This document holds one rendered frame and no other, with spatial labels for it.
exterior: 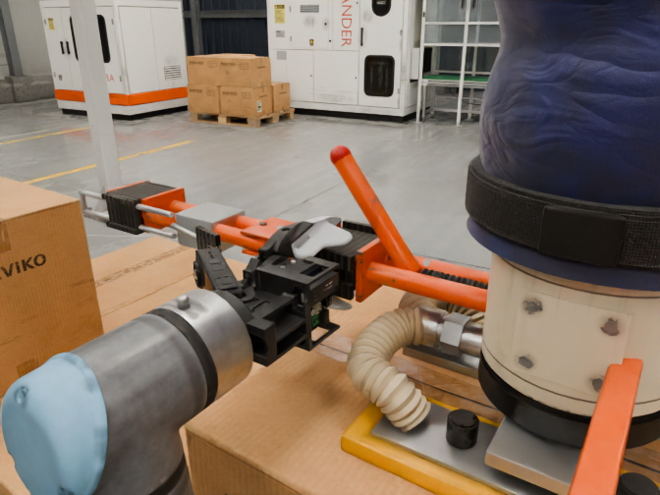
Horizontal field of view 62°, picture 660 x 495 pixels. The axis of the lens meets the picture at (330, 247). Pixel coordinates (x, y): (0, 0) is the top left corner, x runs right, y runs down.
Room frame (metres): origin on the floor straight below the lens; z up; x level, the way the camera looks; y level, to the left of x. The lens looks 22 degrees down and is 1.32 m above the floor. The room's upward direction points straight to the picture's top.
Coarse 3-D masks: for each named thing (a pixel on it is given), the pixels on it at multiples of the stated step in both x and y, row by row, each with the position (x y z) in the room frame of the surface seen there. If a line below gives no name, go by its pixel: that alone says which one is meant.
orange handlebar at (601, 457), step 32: (160, 224) 0.70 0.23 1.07; (256, 224) 0.64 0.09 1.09; (288, 224) 0.64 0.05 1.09; (416, 256) 0.55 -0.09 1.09; (416, 288) 0.49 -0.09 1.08; (448, 288) 0.48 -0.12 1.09; (608, 384) 0.32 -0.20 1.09; (608, 416) 0.28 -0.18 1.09; (608, 448) 0.26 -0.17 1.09; (576, 480) 0.23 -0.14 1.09; (608, 480) 0.23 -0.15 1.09
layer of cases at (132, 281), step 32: (128, 256) 1.81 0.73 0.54; (160, 256) 1.81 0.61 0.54; (192, 256) 1.81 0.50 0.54; (96, 288) 1.56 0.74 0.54; (128, 288) 1.56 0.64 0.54; (160, 288) 1.56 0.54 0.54; (192, 288) 1.56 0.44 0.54; (128, 320) 1.35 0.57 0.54; (0, 416) 0.95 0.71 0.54; (0, 448) 0.85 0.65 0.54; (0, 480) 0.77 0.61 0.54
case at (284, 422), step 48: (384, 288) 0.75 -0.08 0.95; (336, 336) 0.61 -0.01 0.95; (240, 384) 0.51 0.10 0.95; (288, 384) 0.51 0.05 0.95; (336, 384) 0.51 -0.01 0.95; (432, 384) 0.51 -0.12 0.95; (192, 432) 0.44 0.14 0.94; (240, 432) 0.43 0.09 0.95; (288, 432) 0.43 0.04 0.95; (336, 432) 0.43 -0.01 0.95; (192, 480) 0.44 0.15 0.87; (240, 480) 0.40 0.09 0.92; (288, 480) 0.37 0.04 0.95; (336, 480) 0.37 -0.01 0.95; (384, 480) 0.37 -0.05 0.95
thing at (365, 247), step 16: (352, 224) 0.62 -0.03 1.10; (368, 224) 0.61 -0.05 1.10; (352, 240) 0.58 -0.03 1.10; (368, 240) 0.58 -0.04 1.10; (320, 256) 0.53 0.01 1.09; (336, 256) 0.52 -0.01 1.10; (352, 256) 0.51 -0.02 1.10; (368, 256) 0.53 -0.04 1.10; (384, 256) 0.56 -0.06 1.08; (352, 272) 0.52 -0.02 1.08; (352, 288) 0.51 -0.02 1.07; (368, 288) 0.53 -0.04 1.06
